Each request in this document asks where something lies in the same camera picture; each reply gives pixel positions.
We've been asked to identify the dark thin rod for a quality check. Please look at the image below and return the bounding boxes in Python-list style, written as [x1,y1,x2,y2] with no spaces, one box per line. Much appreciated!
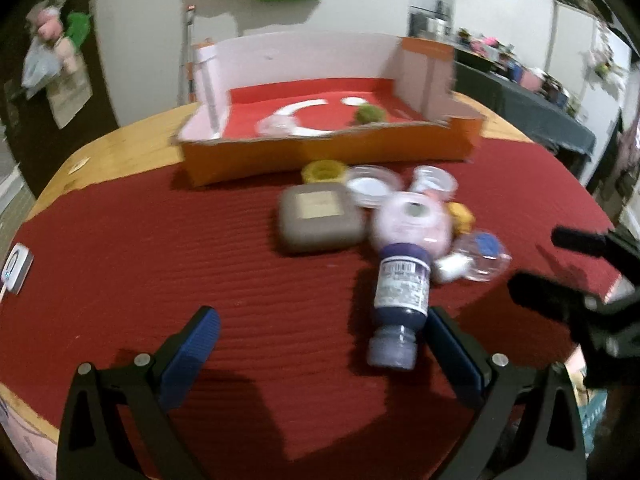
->
[199,57,222,133]

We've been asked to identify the hanging paper sheet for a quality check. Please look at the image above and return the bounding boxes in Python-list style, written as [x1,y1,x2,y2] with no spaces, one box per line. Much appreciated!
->
[47,67,95,130]

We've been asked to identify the pink round case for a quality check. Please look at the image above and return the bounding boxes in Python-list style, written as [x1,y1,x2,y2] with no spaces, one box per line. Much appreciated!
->
[370,191,453,261]

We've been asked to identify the white refrigerator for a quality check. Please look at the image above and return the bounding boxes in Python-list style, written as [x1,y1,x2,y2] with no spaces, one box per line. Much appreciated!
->
[547,0,633,126]

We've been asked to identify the small yellow toy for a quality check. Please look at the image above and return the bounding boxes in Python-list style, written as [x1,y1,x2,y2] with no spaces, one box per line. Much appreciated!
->
[447,202,476,235]

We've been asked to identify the table with dark cloth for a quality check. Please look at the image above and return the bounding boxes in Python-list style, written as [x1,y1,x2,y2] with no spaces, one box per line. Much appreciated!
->
[452,60,597,161]

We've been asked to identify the small clear bottle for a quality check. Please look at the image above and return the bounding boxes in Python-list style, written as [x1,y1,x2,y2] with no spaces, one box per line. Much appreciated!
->
[431,230,513,283]

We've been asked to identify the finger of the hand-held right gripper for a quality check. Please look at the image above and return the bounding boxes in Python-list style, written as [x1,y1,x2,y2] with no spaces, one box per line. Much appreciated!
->
[507,272,603,333]
[551,226,640,273]

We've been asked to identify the white flat device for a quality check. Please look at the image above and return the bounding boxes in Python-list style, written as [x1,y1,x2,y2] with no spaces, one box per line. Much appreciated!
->
[0,242,36,303]

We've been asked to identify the red woven mat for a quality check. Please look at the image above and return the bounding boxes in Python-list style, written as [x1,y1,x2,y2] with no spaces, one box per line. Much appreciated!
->
[0,132,623,480]

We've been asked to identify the clear plastic bag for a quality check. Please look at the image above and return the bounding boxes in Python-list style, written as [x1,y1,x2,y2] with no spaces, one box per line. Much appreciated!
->
[21,40,66,98]

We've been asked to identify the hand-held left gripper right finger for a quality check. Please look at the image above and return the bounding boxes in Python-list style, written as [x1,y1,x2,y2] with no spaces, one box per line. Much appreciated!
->
[425,305,587,480]

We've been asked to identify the blue printed cloth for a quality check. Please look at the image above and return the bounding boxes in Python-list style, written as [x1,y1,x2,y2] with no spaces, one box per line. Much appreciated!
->
[570,350,608,441]

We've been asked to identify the yellow bottle cap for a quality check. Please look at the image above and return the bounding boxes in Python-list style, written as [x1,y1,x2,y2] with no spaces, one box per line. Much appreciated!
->
[301,160,348,184]

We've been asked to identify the pink plush toy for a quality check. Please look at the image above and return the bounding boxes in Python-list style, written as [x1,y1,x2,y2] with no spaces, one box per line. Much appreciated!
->
[32,2,68,43]
[52,35,83,76]

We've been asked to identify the red paper box liner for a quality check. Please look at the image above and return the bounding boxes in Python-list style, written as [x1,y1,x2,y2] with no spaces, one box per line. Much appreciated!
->
[222,76,431,140]

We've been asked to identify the small white plastic lid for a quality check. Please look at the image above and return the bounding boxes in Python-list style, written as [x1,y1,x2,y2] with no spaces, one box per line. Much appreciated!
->
[411,166,458,201]

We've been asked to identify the orange cardboard box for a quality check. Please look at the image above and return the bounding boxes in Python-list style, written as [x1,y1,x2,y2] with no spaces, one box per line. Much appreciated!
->
[172,32,486,188]

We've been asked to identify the blue paint bottle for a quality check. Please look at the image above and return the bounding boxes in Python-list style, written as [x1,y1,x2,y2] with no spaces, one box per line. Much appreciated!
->
[366,242,432,370]

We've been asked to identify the green plush toy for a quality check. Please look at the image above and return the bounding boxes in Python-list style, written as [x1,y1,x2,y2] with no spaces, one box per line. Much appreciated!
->
[65,10,93,58]

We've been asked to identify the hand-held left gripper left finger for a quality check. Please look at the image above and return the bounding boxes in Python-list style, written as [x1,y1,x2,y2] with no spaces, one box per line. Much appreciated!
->
[56,305,222,480]

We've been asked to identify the clutter of small items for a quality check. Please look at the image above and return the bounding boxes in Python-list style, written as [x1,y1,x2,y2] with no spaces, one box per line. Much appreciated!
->
[457,27,586,121]

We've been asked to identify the small plush on refrigerator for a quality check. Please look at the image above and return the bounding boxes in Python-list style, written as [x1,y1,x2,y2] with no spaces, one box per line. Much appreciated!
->
[590,50,628,81]

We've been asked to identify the green fuzzy toy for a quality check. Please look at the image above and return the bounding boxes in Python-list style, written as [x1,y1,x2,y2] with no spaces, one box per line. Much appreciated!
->
[354,103,387,126]

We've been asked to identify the grey rounded case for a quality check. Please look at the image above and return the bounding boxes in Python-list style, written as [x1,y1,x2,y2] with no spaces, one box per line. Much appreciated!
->
[277,183,364,255]

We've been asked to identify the large clear plastic lid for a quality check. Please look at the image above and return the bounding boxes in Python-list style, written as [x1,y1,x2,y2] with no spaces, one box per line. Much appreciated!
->
[346,165,401,209]

